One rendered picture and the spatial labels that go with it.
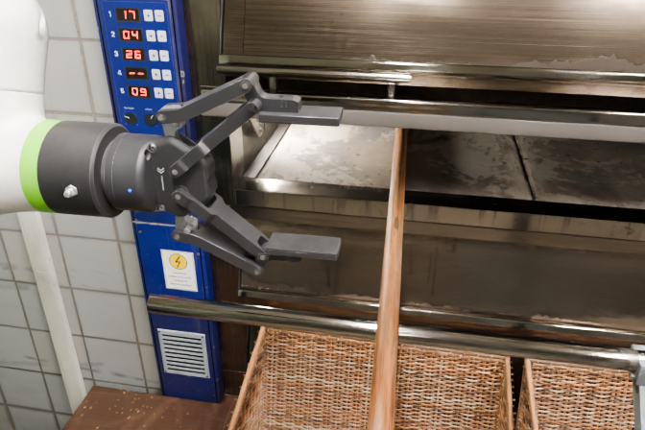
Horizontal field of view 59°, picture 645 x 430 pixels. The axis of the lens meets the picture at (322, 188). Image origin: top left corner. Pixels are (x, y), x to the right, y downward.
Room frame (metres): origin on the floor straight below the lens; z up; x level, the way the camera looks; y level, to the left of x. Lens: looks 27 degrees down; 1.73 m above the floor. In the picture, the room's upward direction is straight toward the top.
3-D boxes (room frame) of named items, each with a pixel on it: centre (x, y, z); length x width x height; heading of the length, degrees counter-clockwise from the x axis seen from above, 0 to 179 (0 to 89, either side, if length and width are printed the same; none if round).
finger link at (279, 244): (0.48, 0.02, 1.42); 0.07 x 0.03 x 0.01; 81
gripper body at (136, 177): (0.50, 0.15, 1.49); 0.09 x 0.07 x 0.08; 81
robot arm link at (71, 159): (0.51, 0.22, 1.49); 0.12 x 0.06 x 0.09; 171
